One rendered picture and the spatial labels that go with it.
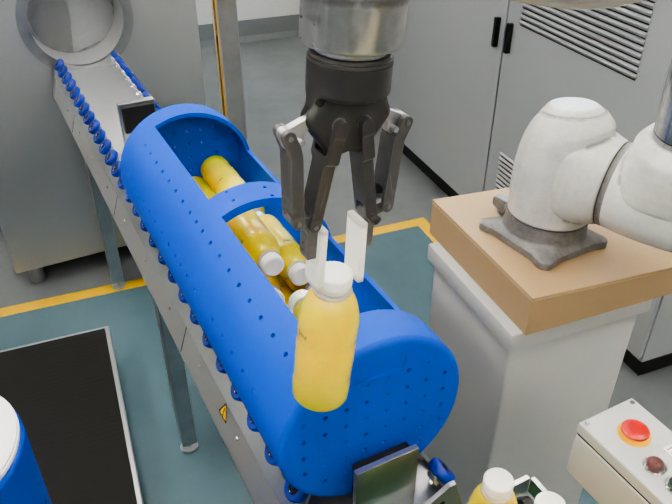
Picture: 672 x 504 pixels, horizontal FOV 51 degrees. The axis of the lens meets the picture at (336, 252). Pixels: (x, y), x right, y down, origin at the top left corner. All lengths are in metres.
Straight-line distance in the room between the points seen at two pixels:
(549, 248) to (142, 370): 1.77
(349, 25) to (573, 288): 0.83
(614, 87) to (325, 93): 2.02
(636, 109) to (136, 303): 2.03
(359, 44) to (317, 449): 0.57
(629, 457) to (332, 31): 0.68
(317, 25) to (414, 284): 2.52
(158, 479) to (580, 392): 1.36
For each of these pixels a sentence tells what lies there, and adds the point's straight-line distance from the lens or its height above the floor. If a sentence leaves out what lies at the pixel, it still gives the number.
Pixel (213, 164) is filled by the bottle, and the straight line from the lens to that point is 1.55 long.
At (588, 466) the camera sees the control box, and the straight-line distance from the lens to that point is 1.05.
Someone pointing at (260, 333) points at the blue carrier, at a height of 1.19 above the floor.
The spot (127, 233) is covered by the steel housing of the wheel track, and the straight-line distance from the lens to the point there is 1.85.
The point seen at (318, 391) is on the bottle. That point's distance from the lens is 0.78.
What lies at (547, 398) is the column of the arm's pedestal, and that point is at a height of 0.78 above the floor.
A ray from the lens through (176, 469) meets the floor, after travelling 2.38.
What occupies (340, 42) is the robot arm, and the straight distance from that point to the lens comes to 0.57.
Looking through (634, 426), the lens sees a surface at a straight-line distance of 1.03.
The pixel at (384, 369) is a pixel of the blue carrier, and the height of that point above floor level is 1.18.
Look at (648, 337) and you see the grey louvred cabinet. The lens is 2.70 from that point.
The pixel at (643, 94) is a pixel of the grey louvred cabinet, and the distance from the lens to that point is 2.47.
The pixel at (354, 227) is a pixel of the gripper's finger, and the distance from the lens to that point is 0.69.
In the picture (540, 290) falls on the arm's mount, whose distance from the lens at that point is 1.27.
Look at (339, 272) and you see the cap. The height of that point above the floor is 1.41.
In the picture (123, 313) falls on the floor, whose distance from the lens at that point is 3.00.
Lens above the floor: 1.82
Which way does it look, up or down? 34 degrees down
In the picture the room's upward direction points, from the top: straight up
